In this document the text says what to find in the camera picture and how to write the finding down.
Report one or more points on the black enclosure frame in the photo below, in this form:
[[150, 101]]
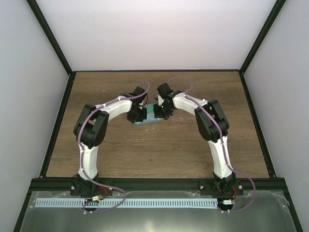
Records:
[[278, 5]]

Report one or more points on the light blue cleaning cloth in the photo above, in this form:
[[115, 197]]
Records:
[[150, 114]]

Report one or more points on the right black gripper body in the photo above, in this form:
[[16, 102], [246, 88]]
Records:
[[163, 111]]

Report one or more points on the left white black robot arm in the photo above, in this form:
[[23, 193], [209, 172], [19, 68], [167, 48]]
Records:
[[91, 126]]

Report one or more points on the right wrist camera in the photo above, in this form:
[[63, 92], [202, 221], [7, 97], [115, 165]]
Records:
[[158, 98]]

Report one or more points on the grey green glasses case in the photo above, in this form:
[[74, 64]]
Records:
[[144, 121]]

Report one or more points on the light blue slotted cable duct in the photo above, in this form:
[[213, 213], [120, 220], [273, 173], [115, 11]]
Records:
[[128, 203]]

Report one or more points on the pink frame sunglasses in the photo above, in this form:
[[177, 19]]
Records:
[[177, 117]]

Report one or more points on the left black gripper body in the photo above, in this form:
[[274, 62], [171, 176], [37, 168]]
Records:
[[136, 115]]

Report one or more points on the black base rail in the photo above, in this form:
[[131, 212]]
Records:
[[204, 186]]

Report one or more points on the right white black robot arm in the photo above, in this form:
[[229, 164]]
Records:
[[212, 125]]

